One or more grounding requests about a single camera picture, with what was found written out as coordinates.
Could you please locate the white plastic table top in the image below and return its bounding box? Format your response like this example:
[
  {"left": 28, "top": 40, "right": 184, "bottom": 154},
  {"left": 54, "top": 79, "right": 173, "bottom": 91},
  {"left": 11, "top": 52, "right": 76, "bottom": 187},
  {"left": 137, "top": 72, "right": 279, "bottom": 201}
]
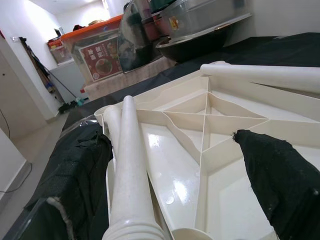
[{"left": 93, "top": 61, "right": 320, "bottom": 240}]

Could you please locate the small storage box orange lid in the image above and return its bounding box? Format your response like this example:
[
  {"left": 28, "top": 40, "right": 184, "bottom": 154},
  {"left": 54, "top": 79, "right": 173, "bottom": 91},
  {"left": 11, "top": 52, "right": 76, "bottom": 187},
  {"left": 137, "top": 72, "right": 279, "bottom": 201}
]
[{"left": 47, "top": 38, "right": 75, "bottom": 65}]

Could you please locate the white appliance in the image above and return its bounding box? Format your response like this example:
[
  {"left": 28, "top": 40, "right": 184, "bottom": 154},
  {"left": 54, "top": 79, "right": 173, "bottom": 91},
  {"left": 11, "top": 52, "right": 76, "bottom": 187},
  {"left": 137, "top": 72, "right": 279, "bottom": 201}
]
[{"left": 48, "top": 61, "right": 88, "bottom": 103}]

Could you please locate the black floor cable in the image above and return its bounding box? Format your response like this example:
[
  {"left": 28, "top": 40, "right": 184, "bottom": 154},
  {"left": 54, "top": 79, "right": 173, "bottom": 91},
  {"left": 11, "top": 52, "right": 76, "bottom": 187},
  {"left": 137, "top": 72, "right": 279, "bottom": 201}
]
[{"left": 0, "top": 109, "right": 33, "bottom": 193}]

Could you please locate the pink plastic cup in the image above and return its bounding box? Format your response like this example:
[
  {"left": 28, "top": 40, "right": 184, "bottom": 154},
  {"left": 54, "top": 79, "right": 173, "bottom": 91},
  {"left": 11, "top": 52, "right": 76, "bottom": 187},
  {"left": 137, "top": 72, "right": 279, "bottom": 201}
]
[
  {"left": 153, "top": 14, "right": 173, "bottom": 36},
  {"left": 141, "top": 18, "right": 159, "bottom": 42}
]

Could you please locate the clear plastic container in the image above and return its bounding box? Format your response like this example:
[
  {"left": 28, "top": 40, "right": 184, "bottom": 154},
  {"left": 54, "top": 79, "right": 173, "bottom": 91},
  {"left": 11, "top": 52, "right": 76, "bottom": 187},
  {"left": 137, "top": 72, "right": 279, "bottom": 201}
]
[{"left": 159, "top": 0, "right": 253, "bottom": 38}]

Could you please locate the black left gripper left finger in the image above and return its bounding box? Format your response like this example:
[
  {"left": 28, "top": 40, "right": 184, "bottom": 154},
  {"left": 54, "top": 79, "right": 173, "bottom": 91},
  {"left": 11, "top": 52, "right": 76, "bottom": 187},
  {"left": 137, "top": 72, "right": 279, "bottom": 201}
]
[{"left": 47, "top": 131, "right": 114, "bottom": 240}]

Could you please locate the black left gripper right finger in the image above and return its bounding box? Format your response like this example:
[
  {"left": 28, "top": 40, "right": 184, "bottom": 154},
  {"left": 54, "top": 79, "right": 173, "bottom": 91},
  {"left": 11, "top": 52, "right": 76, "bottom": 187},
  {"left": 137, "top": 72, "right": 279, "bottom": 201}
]
[{"left": 233, "top": 129, "right": 320, "bottom": 240}]

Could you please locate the shiny black bag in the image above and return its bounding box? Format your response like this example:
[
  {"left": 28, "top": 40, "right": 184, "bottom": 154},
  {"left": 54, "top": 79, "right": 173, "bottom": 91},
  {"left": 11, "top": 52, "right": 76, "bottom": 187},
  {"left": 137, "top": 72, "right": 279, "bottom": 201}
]
[{"left": 116, "top": 0, "right": 163, "bottom": 73}]

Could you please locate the black tablecloth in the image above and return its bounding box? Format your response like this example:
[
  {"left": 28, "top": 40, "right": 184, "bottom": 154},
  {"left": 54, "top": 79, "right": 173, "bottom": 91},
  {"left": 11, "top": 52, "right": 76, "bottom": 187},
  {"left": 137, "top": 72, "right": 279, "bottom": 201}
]
[{"left": 23, "top": 32, "right": 320, "bottom": 211}]

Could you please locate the black mop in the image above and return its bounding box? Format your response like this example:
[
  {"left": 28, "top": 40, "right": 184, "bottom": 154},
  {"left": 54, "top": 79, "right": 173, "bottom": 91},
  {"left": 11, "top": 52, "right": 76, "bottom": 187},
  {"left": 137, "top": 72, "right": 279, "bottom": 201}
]
[{"left": 18, "top": 36, "right": 87, "bottom": 114}]

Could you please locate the beige fabric bench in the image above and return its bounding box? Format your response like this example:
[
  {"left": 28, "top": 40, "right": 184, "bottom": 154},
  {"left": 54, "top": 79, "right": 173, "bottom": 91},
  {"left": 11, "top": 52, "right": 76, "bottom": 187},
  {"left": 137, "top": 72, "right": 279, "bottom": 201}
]
[{"left": 83, "top": 56, "right": 177, "bottom": 101}]

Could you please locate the beige wooden door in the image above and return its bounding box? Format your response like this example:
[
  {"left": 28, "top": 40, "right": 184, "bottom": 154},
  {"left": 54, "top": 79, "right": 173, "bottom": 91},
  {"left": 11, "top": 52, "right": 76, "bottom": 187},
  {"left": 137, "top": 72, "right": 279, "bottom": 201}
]
[{"left": 0, "top": 37, "right": 48, "bottom": 141}]

